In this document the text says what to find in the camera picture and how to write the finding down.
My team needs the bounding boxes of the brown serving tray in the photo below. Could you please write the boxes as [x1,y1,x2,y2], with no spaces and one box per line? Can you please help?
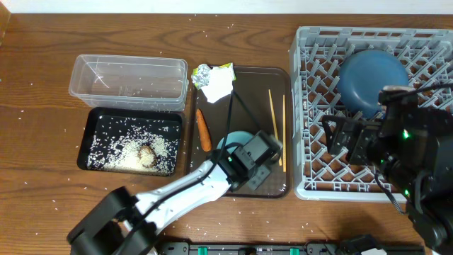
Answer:
[185,67,291,199]

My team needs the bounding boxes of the light blue rice bowl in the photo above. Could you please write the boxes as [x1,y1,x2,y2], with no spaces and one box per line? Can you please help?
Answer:
[226,131,253,154]

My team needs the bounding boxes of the crumpled foil and paper wrapper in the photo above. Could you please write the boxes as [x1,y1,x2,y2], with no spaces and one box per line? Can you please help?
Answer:
[191,62,236,103]

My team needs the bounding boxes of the clear plastic bin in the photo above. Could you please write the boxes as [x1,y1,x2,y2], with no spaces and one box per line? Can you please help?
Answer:
[69,55,189,112]

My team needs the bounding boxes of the blue plate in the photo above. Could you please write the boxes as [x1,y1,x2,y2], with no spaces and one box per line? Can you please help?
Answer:
[336,50,408,119]

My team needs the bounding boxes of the grey dishwasher rack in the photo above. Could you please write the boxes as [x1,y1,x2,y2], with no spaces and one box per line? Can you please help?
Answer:
[289,26,452,203]

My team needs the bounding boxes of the cooked mushroom scrap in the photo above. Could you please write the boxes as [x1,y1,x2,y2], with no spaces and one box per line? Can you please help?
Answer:
[137,145,156,169]

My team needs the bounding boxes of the black waste tray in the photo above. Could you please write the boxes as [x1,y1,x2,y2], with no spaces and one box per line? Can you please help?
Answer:
[76,107,183,176]

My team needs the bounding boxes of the wooden chopstick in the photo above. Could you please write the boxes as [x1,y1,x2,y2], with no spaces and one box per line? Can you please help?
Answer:
[282,94,287,173]
[268,89,282,166]

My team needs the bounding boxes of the orange carrot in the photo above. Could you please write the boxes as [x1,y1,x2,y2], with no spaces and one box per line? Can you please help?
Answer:
[195,109,212,152]

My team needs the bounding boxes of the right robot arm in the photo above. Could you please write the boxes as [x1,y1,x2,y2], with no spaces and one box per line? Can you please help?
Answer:
[321,86,452,254]

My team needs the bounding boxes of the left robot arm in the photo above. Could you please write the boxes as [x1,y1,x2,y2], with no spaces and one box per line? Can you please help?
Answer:
[67,131,283,255]

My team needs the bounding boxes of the spilled rice pile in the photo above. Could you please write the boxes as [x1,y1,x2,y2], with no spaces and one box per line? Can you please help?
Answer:
[86,115,181,176]

